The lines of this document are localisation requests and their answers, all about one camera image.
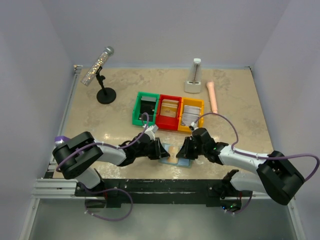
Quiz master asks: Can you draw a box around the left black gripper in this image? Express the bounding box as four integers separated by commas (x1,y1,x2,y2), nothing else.
135,137,170,161

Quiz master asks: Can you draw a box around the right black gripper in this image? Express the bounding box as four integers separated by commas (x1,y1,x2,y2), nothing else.
176,136,207,160

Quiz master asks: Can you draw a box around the gold credit card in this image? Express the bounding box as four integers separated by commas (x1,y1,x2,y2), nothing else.
167,145,180,164

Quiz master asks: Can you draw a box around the teal leather card holder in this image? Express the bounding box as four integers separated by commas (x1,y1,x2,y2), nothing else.
158,143,192,168

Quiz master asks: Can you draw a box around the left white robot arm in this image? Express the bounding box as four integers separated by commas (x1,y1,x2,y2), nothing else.
52,131,170,196

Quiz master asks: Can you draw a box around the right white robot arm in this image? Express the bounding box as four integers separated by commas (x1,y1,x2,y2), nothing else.
176,127,306,206

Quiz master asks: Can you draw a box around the white cards stack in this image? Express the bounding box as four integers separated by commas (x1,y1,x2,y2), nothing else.
181,105,201,126

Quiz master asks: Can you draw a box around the gold cards stack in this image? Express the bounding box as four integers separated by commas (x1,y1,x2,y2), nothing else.
160,99,179,118

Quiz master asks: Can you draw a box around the black cards stack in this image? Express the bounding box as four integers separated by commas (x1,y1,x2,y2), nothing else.
139,96,157,122

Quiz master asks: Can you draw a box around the red plastic bin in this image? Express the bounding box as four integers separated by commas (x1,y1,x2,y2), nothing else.
155,94,182,131

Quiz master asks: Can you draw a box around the yellow plastic bin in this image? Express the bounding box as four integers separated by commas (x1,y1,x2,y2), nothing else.
177,97,205,133

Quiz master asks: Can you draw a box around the green plastic bin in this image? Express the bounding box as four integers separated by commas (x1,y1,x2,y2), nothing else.
132,91,160,126

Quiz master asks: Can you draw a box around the white metronome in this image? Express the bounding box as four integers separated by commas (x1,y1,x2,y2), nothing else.
184,58,202,94

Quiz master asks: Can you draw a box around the pink flashlight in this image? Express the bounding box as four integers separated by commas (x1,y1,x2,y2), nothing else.
206,81,218,114

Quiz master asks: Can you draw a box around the black microphone stand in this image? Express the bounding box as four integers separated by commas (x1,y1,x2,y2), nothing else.
95,66,117,105

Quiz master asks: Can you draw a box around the purple block fixture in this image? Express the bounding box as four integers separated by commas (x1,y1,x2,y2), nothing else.
54,135,70,147

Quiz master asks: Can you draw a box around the glitter silver microphone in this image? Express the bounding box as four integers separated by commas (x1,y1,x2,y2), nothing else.
80,46,114,86

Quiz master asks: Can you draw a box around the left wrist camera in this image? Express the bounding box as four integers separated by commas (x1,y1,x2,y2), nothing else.
144,124,159,141

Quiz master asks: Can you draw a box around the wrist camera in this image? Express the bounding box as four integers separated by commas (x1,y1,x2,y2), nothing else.
188,122,199,132
144,124,159,141

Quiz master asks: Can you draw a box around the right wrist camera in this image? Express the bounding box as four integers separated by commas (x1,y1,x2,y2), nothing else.
188,122,199,132

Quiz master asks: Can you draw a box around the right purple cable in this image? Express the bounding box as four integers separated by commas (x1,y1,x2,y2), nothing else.
189,112,320,182

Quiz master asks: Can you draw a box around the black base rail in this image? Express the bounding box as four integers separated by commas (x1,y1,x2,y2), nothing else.
75,178,251,208

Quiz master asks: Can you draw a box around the purple cable loop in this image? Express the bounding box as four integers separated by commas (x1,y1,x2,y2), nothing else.
84,188,135,221

